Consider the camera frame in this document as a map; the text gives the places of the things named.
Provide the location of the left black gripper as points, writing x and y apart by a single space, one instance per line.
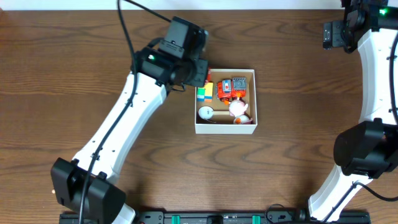
200 73

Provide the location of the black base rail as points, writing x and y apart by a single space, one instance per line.
273 216

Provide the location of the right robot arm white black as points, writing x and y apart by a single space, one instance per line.
366 151

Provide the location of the red toy fire truck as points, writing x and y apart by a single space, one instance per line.
231 89

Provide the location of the colourful puzzle cube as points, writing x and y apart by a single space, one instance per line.
205 94

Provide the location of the pink white pig toy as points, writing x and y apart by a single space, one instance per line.
237 109

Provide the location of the red many-sided die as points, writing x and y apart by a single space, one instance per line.
208 77

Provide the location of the white cardboard box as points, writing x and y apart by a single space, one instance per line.
223 124

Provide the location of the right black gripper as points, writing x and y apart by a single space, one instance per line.
334 35

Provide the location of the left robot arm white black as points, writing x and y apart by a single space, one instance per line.
86 185

